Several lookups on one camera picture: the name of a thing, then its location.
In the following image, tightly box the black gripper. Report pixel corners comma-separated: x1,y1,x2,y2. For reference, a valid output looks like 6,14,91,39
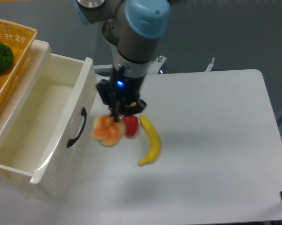
96,67,147,122

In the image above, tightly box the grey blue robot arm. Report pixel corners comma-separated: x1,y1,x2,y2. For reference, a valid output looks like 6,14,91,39
73,0,170,121

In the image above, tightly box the white open drawer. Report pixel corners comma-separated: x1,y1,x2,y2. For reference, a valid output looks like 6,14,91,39
0,54,97,196

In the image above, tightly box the white drawer cabinet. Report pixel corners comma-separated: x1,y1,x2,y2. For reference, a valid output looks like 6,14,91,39
0,40,51,146

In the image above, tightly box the red bell pepper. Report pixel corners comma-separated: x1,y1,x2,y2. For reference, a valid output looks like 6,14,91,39
122,115,138,137

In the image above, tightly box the yellow banana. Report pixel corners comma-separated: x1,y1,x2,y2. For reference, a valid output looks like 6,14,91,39
137,115,161,166

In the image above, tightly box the yellow woven basket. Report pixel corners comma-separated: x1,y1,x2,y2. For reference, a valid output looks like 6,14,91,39
0,19,38,109

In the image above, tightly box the green bell pepper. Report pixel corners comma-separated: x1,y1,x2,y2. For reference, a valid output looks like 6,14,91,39
0,42,13,72

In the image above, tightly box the black drawer handle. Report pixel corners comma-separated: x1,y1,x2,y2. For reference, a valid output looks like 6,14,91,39
67,107,87,148

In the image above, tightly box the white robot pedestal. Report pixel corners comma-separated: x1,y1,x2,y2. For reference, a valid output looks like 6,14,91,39
102,18,122,76

